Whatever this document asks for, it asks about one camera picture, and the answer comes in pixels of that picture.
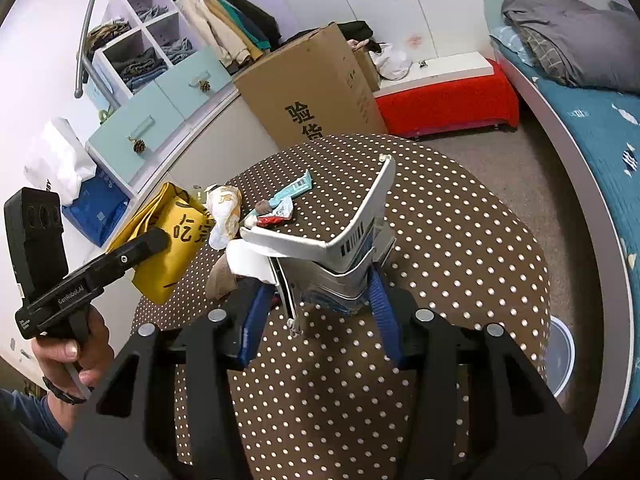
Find grey metal handrail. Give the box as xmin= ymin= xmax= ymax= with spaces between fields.
xmin=74 ymin=0 xmax=121 ymax=111

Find white low cabinet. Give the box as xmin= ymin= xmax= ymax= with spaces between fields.
xmin=0 ymin=87 xmax=281 ymax=376

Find red white wrapper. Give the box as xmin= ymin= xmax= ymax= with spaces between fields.
xmin=257 ymin=197 xmax=296 ymax=228

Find teal snack wrapper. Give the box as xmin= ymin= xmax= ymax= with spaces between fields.
xmin=267 ymin=170 xmax=313 ymax=211

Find cream crumpled wrapper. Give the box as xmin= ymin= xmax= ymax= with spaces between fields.
xmin=206 ymin=185 xmax=243 ymax=251

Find brown crumpled paper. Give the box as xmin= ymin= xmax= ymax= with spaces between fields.
xmin=207 ymin=257 xmax=243 ymax=301

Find white stepped shelf unit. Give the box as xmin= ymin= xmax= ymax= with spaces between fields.
xmin=75 ymin=0 xmax=238 ymax=201

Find folded grey cloth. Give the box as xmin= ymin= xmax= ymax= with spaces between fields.
xmin=135 ymin=4 xmax=168 ymax=23

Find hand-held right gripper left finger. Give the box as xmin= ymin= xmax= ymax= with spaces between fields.
xmin=59 ymin=277 xmax=273 ymax=480

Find round brown polka-dot table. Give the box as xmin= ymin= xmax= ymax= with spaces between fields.
xmin=132 ymin=132 xmax=551 ymax=471

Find yellow plastic bag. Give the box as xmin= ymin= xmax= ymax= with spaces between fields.
xmin=104 ymin=181 xmax=217 ymax=305

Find black clothes pile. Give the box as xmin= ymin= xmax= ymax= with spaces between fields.
xmin=280 ymin=20 xmax=375 ymax=53

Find black wristband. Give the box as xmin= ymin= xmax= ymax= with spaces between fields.
xmin=42 ymin=375 xmax=93 ymax=406

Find wide teal drawer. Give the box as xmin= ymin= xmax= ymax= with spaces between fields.
xmin=87 ymin=91 xmax=188 ymax=186

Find white plastic bag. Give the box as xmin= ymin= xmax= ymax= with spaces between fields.
xmin=372 ymin=42 xmax=415 ymax=81
xmin=24 ymin=117 xmax=98 ymax=206

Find olive folded clothes pile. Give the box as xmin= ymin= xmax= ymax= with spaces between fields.
xmin=85 ymin=19 xmax=133 ymax=56

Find black hanging jacket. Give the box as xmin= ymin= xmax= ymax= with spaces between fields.
xmin=210 ymin=0 xmax=283 ymax=48

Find dark folded clothes stack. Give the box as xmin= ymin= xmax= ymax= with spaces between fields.
xmin=111 ymin=47 xmax=168 ymax=91

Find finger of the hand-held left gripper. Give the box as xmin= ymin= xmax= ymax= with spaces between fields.
xmin=120 ymin=227 xmax=169 ymax=273

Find blue shopping bag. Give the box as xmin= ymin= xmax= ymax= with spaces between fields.
xmin=61 ymin=167 xmax=132 ymax=247

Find blue plastic basin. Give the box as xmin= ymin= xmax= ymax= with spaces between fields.
xmin=547 ymin=317 xmax=576 ymax=401

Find cream hanging jacket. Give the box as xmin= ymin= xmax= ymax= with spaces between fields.
xmin=175 ymin=0 xmax=263 ymax=68

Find blue fish print bedsheet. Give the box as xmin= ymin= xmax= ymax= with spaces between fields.
xmin=492 ymin=25 xmax=640 ymax=428

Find white bench top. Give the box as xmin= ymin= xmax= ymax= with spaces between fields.
xmin=380 ymin=51 xmax=493 ymax=93

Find person's left forearm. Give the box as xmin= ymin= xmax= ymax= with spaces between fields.
xmin=0 ymin=377 xmax=93 ymax=451

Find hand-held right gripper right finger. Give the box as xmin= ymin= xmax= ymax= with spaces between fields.
xmin=367 ymin=266 xmax=588 ymax=480

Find bunk bed teal mattress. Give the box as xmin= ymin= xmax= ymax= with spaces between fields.
xmin=482 ymin=0 xmax=640 ymax=466

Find person's left hand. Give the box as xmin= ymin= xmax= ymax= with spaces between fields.
xmin=31 ymin=305 xmax=115 ymax=391

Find narrow teal drawer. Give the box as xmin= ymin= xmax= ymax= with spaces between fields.
xmin=152 ymin=45 xmax=233 ymax=121

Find folded grey jeans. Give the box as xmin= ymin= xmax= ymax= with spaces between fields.
xmin=162 ymin=37 xmax=196 ymax=66

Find grey duvet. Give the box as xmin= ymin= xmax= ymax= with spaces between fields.
xmin=501 ymin=0 xmax=640 ymax=92

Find blue checked pillow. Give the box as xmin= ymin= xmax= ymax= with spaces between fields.
xmin=490 ymin=25 xmax=538 ymax=68

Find large cardboard box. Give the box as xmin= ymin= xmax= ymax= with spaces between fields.
xmin=232 ymin=22 xmax=390 ymax=148

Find red bench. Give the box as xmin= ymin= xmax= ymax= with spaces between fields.
xmin=375 ymin=59 xmax=521 ymax=140

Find white slotted plastic basket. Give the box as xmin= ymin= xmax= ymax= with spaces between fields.
xmin=240 ymin=154 xmax=398 ymax=338

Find teal hanging garment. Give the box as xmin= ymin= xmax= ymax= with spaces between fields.
xmin=215 ymin=0 xmax=273 ymax=53

